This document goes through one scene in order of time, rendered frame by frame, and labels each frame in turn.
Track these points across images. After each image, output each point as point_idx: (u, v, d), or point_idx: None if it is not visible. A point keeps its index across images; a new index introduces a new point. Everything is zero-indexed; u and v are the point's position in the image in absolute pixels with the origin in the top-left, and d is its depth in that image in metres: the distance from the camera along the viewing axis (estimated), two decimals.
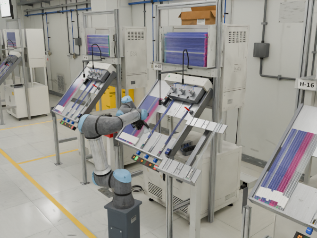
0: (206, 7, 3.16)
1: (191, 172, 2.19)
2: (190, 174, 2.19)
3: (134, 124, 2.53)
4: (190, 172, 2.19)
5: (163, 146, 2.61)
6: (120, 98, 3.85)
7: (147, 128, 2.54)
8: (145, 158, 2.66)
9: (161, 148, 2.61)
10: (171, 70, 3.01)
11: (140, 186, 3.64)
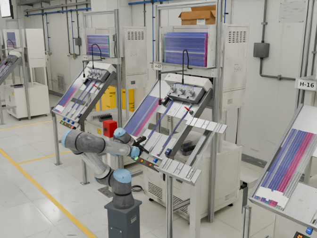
0: (206, 7, 3.16)
1: (191, 172, 2.19)
2: (190, 174, 2.19)
3: None
4: (190, 172, 2.19)
5: (161, 149, 2.60)
6: (120, 98, 3.85)
7: (147, 153, 2.45)
8: None
9: (159, 152, 2.60)
10: (171, 70, 3.01)
11: (140, 186, 3.64)
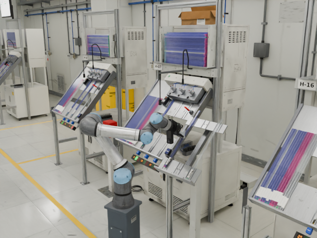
0: (206, 7, 3.16)
1: (191, 172, 2.19)
2: (190, 174, 2.19)
3: None
4: (190, 172, 2.19)
5: (169, 159, 2.35)
6: (120, 98, 3.85)
7: None
8: (145, 158, 2.66)
9: (166, 162, 2.35)
10: (171, 70, 3.01)
11: (140, 186, 3.64)
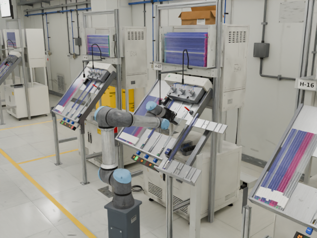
0: (206, 7, 3.16)
1: (162, 148, 2.60)
2: (161, 151, 2.60)
3: None
4: (161, 149, 2.60)
5: (167, 162, 2.35)
6: (120, 98, 3.85)
7: None
8: (145, 158, 2.66)
9: (165, 165, 2.34)
10: (171, 70, 3.01)
11: (140, 186, 3.64)
